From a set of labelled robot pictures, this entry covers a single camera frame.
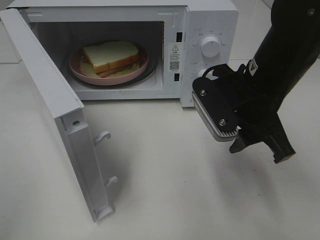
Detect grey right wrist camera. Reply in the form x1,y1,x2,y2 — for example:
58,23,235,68
192,64,238,142

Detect white warning label sticker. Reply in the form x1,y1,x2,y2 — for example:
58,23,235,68
167,42,183,73

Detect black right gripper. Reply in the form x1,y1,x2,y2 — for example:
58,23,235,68
223,64,296,164

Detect glass microwave turntable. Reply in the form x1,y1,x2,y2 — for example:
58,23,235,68
68,55,157,89

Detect pink plate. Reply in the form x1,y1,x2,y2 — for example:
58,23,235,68
68,46,151,88

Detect upper white power knob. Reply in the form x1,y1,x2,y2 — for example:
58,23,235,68
200,35,221,58

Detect white microwave door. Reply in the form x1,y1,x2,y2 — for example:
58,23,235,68
0,8,118,222

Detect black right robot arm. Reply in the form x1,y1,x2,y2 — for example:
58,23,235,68
217,0,320,163

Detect white timer knob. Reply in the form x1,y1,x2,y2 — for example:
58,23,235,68
196,68,206,78

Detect toast sandwich with ham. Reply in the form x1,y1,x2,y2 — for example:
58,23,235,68
80,40,140,78

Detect white microwave oven body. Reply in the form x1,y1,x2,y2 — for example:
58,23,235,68
5,0,238,107

